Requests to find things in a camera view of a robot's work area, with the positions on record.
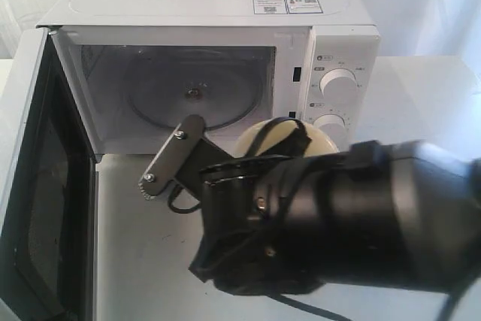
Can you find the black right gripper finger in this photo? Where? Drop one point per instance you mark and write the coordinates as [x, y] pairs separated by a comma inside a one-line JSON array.
[[263, 133]]

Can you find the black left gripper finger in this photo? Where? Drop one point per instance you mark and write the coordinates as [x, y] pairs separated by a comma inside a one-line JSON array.
[[298, 140]]

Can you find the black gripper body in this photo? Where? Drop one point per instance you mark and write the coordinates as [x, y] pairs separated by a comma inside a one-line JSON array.
[[263, 226]]

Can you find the cream ceramic bowl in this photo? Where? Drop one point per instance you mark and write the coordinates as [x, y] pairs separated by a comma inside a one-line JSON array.
[[320, 144]]

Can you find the white microwave door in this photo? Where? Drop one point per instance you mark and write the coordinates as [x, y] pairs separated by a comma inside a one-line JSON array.
[[48, 187]]

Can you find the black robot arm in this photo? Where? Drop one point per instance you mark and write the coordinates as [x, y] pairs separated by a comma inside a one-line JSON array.
[[402, 216]]

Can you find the glass microwave turntable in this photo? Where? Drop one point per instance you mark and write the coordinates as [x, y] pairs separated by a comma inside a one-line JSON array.
[[222, 89]]

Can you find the white microwave oven body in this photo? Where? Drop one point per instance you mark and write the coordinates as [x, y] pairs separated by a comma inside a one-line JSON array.
[[101, 43]]

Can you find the lower white timer knob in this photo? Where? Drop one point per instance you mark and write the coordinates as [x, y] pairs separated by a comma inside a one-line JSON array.
[[331, 124]]

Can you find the upper white control knob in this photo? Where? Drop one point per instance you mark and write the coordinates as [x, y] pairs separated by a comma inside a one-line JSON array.
[[338, 83]]

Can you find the right blue info sticker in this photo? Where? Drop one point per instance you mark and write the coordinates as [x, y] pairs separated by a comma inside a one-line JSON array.
[[304, 7]]

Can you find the wrist camera with metal bracket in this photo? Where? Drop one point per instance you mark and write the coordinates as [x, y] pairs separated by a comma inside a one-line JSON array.
[[186, 152]]

